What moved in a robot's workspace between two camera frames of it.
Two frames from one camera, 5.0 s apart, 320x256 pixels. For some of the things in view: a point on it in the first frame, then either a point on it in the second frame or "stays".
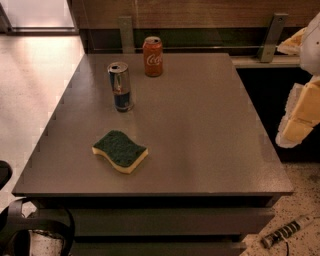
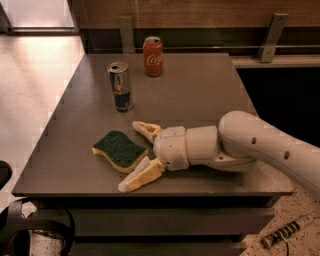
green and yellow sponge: x=124 y=153 stays
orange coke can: x=153 y=56 stays
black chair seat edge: x=6 y=172 stays
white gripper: x=312 y=46 to x=170 y=148
